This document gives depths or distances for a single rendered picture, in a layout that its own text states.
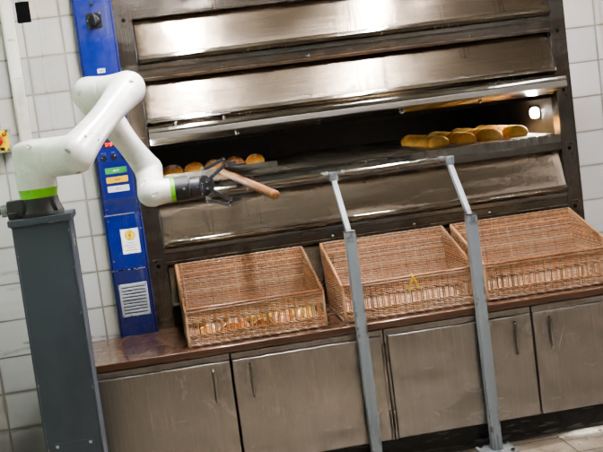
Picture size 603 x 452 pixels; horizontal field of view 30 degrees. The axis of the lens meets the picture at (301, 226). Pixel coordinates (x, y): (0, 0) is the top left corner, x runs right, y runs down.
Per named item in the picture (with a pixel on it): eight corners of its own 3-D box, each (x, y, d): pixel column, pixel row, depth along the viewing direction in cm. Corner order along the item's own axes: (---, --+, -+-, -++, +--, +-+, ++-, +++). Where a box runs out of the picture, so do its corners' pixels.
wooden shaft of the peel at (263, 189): (280, 199, 348) (279, 189, 347) (271, 200, 347) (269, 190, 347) (224, 173, 516) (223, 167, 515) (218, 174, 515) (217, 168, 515)
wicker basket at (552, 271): (453, 285, 496) (446, 223, 493) (576, 266, 502) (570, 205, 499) (485, 302, 448) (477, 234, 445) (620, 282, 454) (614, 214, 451)
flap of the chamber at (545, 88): (149, 140, 458) (150, 146, 478) (567, 85, 481) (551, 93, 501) (148, 134, 458) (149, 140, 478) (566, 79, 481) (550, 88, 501)
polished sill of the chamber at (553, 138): (156, 196, 481) (154, 187, 481) (556, 142, 505) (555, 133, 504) (156, 197, 475) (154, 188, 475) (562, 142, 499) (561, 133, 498)
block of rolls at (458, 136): (399, 146, 565) (397, 135, 564) (491, 134, 571) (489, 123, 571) (431, 149, 505) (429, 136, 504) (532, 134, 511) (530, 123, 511)
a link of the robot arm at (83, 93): (90, 92, 389) (100, 66, 395) (60, 97, 394) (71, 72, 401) (117, 126, 401) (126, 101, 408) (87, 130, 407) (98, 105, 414)
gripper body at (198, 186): (187, 175, 426) (212, 172, 427) (190, 197, 427) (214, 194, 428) (188, 176, 419) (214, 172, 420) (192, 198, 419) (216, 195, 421)
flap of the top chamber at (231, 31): (138, 65, 468) (132, 21, 473) (547, 15, 492) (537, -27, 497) (138, 60, 464) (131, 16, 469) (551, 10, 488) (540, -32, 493)
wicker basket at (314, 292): (181, 327, 479) (172, 264, 477) (310, 307, 487) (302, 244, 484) (187, 349, 432) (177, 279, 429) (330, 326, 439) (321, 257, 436)
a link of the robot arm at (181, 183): (177, 202, 417) (173, 178, 416) (175, 200, 429) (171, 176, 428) (193, 200, 418) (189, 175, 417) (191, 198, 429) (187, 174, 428)
